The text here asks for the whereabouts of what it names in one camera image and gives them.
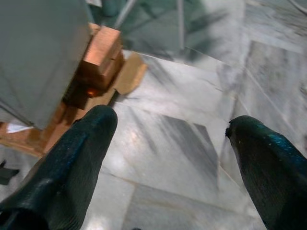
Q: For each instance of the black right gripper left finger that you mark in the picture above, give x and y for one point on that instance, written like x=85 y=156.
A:
x=62 y=172

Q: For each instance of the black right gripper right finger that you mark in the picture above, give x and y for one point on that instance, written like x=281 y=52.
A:
x=268 y=167

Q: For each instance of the grey fridge door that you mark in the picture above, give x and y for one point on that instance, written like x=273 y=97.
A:
x=36 y=60

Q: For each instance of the brown cardboard box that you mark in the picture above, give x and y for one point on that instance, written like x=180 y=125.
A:
x=79 y=103

